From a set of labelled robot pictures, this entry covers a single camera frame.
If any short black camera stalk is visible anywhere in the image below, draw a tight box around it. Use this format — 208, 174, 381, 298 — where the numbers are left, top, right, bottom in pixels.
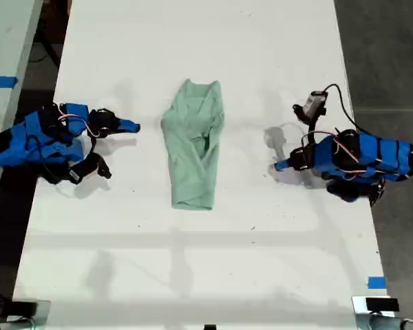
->
301, 118, 319, 147

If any black camera box white label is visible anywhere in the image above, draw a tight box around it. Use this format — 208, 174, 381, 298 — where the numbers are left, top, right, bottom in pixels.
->
67, 153, 112, 186

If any grey black camera box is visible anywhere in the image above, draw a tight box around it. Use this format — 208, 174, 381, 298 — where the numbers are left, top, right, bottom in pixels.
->
293, 90, 328, 124

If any black camera cable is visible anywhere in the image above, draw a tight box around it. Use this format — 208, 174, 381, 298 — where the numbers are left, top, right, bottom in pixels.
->
25, 135, 73, 186
322, 83, 368, 135

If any small black box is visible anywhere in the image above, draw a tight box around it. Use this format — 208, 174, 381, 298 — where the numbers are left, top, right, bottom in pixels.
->
365, 297, 400, 313
10, 301, 39, 316

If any pale green t-shirt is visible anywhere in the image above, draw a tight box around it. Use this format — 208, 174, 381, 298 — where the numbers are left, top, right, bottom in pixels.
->
160, 78, 226, 212

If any pale side table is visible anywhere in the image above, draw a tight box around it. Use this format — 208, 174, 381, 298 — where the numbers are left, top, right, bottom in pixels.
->
0, 0, 44, 221

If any shiny metal frame bracket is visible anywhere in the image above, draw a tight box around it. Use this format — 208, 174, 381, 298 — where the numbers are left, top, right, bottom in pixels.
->
5, 299, 52, 330
351, 294, 406, 330

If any black floor cable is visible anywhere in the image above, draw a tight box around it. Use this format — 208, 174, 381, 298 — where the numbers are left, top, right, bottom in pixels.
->
30, 32, 62, 72

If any square blue tape piece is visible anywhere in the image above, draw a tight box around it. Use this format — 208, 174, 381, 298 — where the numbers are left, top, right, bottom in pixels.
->
367, 276, 388, 290

